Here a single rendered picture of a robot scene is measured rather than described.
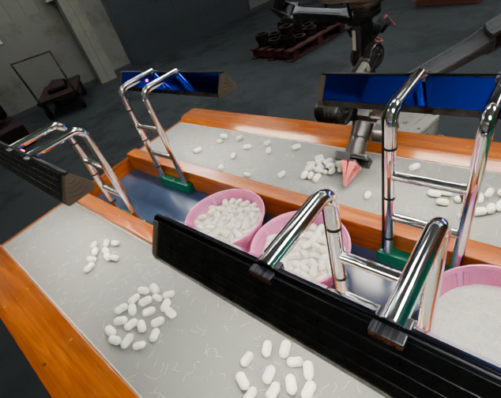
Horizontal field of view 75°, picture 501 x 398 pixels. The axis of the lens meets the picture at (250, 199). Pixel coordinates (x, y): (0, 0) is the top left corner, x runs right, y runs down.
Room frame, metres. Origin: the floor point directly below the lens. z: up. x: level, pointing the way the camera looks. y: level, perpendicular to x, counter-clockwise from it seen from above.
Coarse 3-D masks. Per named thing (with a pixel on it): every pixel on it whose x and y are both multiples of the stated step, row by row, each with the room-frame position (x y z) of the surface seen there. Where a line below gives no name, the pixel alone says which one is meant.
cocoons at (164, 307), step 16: (112, 240) 0.88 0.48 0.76; (112, 256) 0.80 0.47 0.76; (144, 288) 0.62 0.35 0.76; (144, 304) 0.58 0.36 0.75; (160, 320) 0.51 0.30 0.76; (112, 336) 0.50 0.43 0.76; (128, 336) 0.49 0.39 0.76; (288, 352) 0.33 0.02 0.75; (272, 368) 0.31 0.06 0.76; (304, 368) 0.29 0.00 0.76; (240, 384) 0.30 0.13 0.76; (272, 384) 0.28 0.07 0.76; (288, 384) 0.27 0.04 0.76
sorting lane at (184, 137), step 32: (192, 128) 1.59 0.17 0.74; (192, 160) 1.27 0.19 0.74; (224, 160) 1.18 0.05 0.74; (256, 160) 1.10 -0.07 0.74; (288, 160) 1.03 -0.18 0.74; (416, 160) 0.80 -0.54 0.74; (352, 192) 0.75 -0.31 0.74; (416, 192) 0.66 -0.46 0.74; (480, 192) 0.59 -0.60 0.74; (480, 224) 0.49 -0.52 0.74
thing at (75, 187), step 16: (0, 144) 1.08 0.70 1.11; (0, 160) 1.06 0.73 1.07; (16, 160) 0.95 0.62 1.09; (32, 160) 0.86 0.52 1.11; (32, 176) 0.84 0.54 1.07; (48, 176) 0.76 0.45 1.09; (64, 176) 0.70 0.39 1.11; (80, 176) 0.72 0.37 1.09; (48, 192) 0.76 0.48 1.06; (64, 192) 0.69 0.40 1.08; (80, 192) 0.71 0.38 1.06
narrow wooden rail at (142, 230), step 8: (80, 200) 1.20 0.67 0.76; (88, 200) 1.18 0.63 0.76; (96, 200) 1.16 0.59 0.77; (88, 208) 1.14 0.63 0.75; (96, 208) 1.09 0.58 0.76; (104, 208) 1.07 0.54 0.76; (112, 208) 1.06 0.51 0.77; (104, 216) 1.03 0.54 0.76; (112, 216) 1.00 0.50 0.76; (120, 216) 0.99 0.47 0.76; (128, 216) 0.97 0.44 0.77; (120, 224) 0.94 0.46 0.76; (128, 224) 0.93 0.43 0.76; (136, 224) 0.91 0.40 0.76; (144, 224) 0.90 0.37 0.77; (136, 232) 0.87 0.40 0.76; (144, 232) 0.86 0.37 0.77; (152, 232) 0.84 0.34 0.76; (144, 240) 0.84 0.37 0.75; (152, 240) 0.80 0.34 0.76
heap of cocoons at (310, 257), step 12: (312, 228) 0.66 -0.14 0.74; (324, 228) 0.65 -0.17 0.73; (300, 240) 0.64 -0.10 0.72; (312, 240) 0.61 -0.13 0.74; (324, 240) 0.60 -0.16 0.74; (300, 252) 0.59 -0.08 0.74; (312, 252) 0.57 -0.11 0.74; (324, 252) 0.57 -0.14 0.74; (288, 264) 0.57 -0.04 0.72; (300, 264) 0.55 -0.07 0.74; (312, 264) 0.53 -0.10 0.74; (324, 264) 0.52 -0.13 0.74; (312, 276) 0.51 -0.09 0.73; (324, 276) 0.49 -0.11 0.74
